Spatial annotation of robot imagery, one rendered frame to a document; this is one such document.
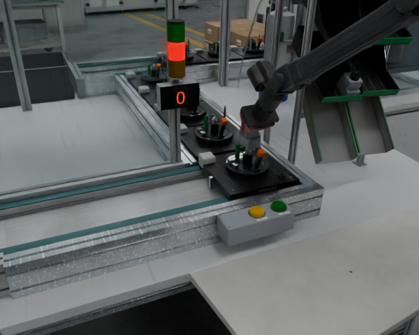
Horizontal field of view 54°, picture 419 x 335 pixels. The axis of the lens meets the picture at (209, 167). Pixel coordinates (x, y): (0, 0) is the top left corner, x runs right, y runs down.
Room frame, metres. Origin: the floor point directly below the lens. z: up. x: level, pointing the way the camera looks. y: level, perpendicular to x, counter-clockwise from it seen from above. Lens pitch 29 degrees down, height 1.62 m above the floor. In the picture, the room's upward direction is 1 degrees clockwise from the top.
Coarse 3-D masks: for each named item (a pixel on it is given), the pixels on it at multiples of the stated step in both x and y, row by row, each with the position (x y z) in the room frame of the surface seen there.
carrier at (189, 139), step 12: (204, 120) 1.43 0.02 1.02; (216, 120) 1.39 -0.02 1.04; (180, 132) 1.42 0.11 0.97; (192, 132) 1.43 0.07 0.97; (204, 132) 1.35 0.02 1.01; (216, 132) 1.38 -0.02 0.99; (228, 132) 1.39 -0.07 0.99; (192, 144) 1.33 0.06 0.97; (204, 144) 1.33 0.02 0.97; (216, 144) 1.32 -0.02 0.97; (228, 144) 1.33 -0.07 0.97; (240, 144) 1.33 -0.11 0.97
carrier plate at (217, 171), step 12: (216, 156) 1.24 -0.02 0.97; (228, 156) 1.24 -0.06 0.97; (264, 156) 1.25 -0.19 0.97; (204, 168) 1.17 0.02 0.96; (216, 168) 1.16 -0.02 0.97; (276, 168) 1.17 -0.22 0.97; (216, 180) 1.09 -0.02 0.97; (228, 180) 1.08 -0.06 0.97; (240, 180) 1.09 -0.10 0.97; (252, 180) 1.09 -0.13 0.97; (264, 180) 1.09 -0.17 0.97; (276, 180) 1.09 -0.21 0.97; (288, 180) 1.09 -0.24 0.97; (228, 192) 1.02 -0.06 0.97; (240, 192) 1.02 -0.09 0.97; (252, 192) 1.03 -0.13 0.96
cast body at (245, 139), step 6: (240, 126) 1.18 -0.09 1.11; (240, 132) 1.17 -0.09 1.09; (252, 132) 1.15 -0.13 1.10; (258, 132) 1.15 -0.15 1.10; (240, 138) 1.17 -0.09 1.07; (246, 138) 1.14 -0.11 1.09; (252, 138) 1.14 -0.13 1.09; (258, 138) 1.14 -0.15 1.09; (246, 144) 1.14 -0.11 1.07; (252, 144) 1.13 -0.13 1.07; (258, 144) 1.14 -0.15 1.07
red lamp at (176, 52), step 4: (168, 44) 1.18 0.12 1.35; (172, 44) 1.17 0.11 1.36; (176, 44) 1.17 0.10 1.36; (180, 44) 1.17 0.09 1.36; (184, 44) 1.18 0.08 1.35; (168, 48) 1.18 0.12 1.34; (172, 48) 1.17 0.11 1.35; (176, 48) 1.17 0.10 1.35; (180, 48) 1.17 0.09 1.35; (184, 48) 1.18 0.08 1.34; (168, 52) 1.18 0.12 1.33; (172, 52) 1.17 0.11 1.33; (176, 52) 1.16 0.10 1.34; (180, 52) 1.17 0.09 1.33; (184, 52) 1.18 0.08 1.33; (168, 56) 1.18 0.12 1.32; (172, 56) 1.17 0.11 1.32; (176, 56) 1.17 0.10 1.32; (180, 56) 1.17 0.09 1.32; (184, 56) 1.18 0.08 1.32; (176, 60) 1.17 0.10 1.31
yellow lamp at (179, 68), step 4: (168, 60) 1.18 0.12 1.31; (172, 60) 1.17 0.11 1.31; (180, 60) 1.17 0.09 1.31; (184, 60) 1.18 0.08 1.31; (168, 64) 1.18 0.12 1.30; (172, 64) 1.17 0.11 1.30; (176, 64) 1.16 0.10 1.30; (180, 64) 1.17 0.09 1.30; (184, 64) 1.18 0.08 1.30; (168, 68) 1.18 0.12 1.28; (172, 68) 1.17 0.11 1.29; (176, 68) 1.16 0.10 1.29; (180, 68) 1.17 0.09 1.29; (184, 68) 1.18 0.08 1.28; (168, 72) 1.18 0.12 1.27; (172, 72) 1.17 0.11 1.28; (176, 72) 1.16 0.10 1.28; (180, 72) 1.17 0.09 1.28; (184, 72) 1.18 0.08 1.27; (172, 76) 1.17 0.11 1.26; (176, 76) 1.16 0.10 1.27; (180, 76) 1.17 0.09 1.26
